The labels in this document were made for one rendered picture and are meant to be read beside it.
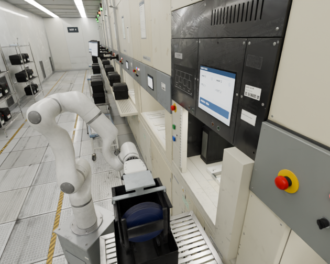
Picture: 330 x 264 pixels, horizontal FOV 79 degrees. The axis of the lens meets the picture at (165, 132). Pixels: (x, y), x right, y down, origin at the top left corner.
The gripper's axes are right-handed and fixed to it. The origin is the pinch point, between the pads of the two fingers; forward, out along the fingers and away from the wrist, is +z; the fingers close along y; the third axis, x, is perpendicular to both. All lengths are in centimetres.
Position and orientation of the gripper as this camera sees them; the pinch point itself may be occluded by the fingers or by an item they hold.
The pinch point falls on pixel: (138, 182)
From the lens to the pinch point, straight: 89.1
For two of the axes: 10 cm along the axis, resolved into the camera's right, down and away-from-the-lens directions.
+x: -0.2, -9.1, -4.2
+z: 3.0, 4.0, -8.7
